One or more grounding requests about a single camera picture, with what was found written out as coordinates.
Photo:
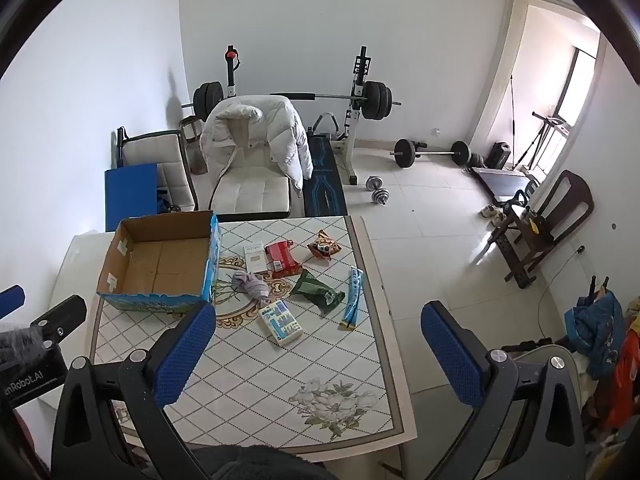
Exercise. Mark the white flat panel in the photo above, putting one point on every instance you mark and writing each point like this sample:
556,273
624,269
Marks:
75,270

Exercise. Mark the patterned tablecloth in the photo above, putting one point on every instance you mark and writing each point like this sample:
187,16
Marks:
300,370

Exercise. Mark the person's left forearm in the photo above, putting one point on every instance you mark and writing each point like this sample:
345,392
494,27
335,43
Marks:
12,342

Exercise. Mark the red snack packet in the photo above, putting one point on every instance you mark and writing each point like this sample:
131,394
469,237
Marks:
281,257

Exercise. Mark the long barbell with black plates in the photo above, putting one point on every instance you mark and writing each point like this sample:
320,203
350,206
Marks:
377,100

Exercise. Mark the person's right forearm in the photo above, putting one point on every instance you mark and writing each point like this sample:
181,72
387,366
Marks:
260,465

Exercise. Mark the orange snack packet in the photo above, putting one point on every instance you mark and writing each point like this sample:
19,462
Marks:
323,247

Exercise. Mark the green snack packet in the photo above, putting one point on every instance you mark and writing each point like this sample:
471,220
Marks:
312,290

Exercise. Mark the white chair with black frame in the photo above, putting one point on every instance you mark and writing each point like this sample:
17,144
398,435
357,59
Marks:
160,152

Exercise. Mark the short barbell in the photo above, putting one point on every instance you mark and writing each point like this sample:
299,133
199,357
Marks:
404,152

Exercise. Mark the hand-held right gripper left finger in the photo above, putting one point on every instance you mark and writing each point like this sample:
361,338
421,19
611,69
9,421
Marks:
185,350

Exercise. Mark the black treadmill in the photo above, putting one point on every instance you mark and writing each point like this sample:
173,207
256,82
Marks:
500,182

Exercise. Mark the blue white tissue pack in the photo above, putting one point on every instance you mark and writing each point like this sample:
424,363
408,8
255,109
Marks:
281,323

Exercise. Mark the cardboard box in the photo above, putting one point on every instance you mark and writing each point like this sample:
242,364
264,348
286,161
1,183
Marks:
150,265

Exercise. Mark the yellow tool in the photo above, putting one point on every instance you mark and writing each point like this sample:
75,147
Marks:
538,224

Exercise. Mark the dark wooden chair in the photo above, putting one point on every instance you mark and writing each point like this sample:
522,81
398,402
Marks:
570,200

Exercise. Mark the blue jacket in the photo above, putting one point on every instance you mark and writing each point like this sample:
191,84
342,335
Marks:
597,330

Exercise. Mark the purple cloth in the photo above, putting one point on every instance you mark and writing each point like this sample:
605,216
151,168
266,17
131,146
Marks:
252,287

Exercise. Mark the white packet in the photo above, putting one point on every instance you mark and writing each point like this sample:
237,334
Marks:
255,259

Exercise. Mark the blue board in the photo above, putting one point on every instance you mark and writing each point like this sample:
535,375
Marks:
130,197

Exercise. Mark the long blue packet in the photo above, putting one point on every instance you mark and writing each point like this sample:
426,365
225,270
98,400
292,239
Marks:
352,295

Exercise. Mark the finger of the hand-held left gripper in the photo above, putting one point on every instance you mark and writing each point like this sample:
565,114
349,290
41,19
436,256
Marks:
62,316
11,301

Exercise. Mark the white down jacket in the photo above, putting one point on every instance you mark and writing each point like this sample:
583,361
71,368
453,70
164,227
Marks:
280,130

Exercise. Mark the black box appliance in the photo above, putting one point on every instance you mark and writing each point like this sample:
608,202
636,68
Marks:
499,156

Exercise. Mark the white barbell rack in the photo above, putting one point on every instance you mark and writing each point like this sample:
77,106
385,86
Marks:
356,125

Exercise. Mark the red orange clothes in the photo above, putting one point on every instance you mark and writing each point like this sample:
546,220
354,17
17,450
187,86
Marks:
625,380

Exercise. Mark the pair of white shoes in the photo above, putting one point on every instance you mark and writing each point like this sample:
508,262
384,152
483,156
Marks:
492,215

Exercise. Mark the black blue weight bench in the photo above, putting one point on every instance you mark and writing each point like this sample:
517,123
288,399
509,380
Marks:
325,180

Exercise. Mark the window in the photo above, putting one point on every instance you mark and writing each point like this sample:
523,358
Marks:
577,85

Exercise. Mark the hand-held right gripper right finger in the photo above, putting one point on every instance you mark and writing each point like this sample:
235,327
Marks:
450,355

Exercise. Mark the white padded chair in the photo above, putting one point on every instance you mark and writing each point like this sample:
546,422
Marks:
257,192

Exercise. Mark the clear water jug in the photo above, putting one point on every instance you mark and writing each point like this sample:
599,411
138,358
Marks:
195,157

